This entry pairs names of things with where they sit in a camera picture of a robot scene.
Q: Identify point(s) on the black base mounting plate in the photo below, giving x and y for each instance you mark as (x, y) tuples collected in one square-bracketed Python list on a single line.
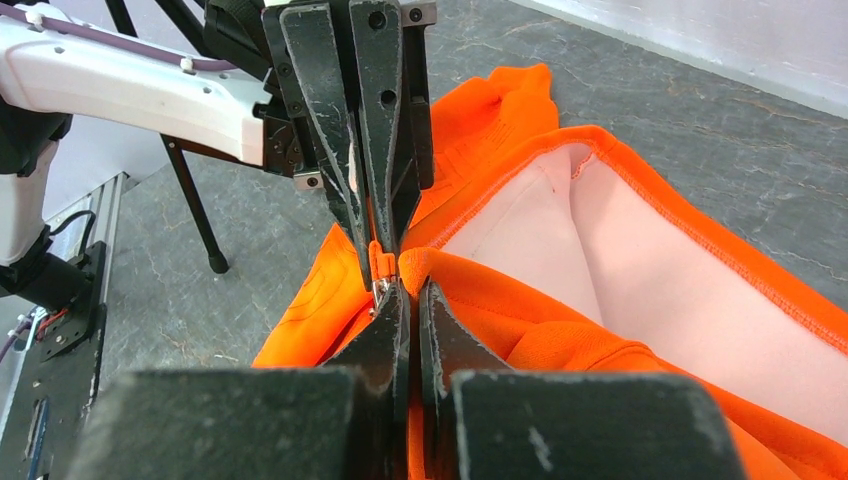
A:
[(58, 383)]

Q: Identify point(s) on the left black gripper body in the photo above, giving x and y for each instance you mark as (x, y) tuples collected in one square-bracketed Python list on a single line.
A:
[(249, 35)]

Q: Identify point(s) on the orange jacket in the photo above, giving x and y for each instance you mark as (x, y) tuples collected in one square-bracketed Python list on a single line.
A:
[(562, 250)]

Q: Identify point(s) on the black perforated music stand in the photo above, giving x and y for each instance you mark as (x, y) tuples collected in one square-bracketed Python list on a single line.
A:
[(192, 199)]

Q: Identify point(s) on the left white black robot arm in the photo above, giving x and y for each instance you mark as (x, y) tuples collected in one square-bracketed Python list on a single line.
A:
[(54, 68)]

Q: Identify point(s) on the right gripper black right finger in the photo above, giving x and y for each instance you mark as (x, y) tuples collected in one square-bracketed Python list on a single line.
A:
[(486, 420)]

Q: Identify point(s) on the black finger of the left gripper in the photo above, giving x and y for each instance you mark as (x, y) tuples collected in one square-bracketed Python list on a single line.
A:
[(376, 29), (311, 42)]

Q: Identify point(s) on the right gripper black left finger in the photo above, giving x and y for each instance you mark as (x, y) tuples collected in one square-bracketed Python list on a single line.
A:
[(344, 419)]

